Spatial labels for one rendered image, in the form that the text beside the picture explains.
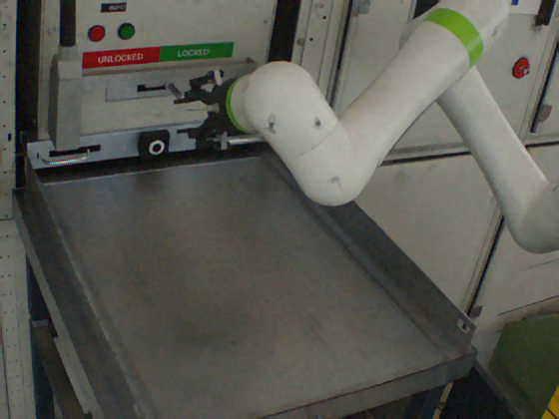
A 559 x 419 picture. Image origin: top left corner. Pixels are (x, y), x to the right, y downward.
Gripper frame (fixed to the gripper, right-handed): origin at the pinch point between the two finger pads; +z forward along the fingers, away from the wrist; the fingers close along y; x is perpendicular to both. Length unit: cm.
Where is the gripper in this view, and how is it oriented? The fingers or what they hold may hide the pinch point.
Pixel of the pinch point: (188, 115)
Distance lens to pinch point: 145.2
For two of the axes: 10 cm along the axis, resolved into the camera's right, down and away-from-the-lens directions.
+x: 8.8, -1.3, 4.6
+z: -4.7, -0.4, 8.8
